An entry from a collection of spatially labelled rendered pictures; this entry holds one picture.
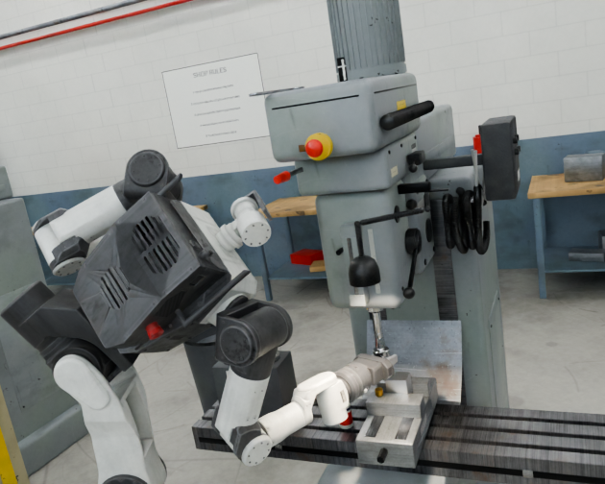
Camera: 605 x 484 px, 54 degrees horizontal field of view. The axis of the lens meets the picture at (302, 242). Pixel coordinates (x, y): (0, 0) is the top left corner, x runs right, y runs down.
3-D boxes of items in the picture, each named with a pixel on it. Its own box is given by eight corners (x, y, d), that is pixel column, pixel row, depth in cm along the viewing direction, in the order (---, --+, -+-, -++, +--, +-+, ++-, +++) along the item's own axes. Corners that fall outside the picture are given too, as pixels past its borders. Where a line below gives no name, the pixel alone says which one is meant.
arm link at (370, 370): (392, 353, 160) (365, 372, 152) (396, 386, 162) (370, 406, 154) (355, 346, 169) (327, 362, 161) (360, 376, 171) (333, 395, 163)
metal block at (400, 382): (408, 400, 165) (406, 380, 164) (387, 399, 168) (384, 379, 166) (412, 391, 170) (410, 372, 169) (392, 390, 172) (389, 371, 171)
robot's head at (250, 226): (228, 243, 128) (258, 216, 127) (217, 217, 136) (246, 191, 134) (247, 258, 132) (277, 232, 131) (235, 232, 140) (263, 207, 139)
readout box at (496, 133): (520, 199, 161) (515, 120, 156) (485, 202, 164) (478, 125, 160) (524, 184, 178) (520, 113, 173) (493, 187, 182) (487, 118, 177)
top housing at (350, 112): (378, 153, 129) (368, 75, 125) (270, 165, 140) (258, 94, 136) (423, 129, 171) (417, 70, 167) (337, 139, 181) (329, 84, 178)
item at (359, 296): (365, 306, 151) (353, 226, 146) (350, 306, 152) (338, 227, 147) (370, 301, 154) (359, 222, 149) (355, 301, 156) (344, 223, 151)
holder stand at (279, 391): (286, 424, 180) (276, 364, 175) (222, 422, 187) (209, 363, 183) (301, 403, 190) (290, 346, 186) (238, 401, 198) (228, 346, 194)
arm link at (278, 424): (308, 437, 145) (241, 476, 135) (283, 412, 152) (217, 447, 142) (309, 404, 140) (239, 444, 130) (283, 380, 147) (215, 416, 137)
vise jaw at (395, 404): (421, 418, 159) (420, 404, 158) (367, 415, 164) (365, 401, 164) (425, 406, 164) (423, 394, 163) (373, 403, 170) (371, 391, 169)
